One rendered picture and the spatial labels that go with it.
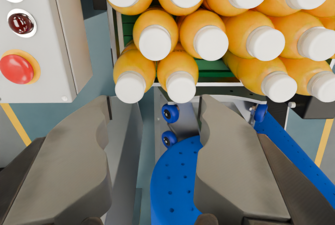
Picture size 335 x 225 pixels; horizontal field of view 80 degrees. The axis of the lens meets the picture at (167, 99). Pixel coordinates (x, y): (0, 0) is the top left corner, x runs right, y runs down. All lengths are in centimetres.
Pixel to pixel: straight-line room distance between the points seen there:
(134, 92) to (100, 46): 116
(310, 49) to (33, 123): 182
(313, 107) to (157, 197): 35
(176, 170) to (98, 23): 114
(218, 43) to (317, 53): 13
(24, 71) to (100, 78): 123
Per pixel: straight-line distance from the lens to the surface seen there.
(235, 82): 42
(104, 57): 144
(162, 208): 36
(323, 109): 51
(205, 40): 26
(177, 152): 44
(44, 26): 27
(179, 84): 27
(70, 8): 31
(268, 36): 28
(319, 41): 32
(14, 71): 29
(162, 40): 25
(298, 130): 205
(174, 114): 42
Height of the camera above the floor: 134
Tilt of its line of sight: 62 degrees down
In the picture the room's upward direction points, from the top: 176 degrees clockwise
